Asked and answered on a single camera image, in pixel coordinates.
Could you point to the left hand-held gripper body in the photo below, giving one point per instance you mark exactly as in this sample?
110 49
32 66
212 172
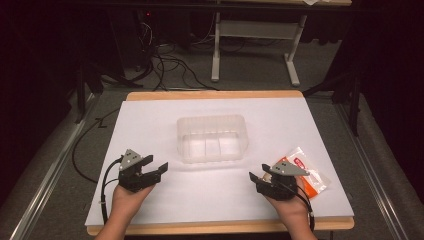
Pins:
130 180

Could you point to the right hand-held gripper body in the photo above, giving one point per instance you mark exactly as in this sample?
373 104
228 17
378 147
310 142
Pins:
279 188

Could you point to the person's left hand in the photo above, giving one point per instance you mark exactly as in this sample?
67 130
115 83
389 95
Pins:
128 200

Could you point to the person's right hand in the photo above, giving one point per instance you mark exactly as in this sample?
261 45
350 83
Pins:
289 206

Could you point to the orange and clear snack packet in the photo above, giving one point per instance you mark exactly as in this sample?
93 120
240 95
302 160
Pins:
315 186

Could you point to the white table sheet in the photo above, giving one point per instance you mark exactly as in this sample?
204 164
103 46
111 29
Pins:
213 196

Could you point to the clear plastic container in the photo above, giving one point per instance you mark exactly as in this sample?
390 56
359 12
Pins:
213 140

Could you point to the black stand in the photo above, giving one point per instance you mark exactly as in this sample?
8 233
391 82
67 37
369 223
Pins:
81 93
354 100

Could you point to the metal floor rail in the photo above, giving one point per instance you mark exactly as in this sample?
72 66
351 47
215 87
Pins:
370 170
50 173

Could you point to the white desk frame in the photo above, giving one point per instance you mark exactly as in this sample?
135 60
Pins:
256 29

